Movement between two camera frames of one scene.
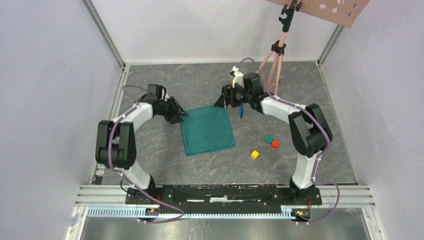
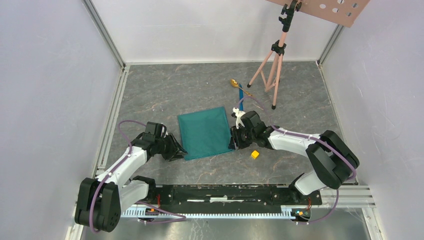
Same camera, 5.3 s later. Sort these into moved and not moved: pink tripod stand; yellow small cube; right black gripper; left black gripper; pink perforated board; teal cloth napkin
Moved: left black gripper; right black gripper
Not moved: pink tripod stand; yellow small cube; teal cloth napkin; pink perforated board
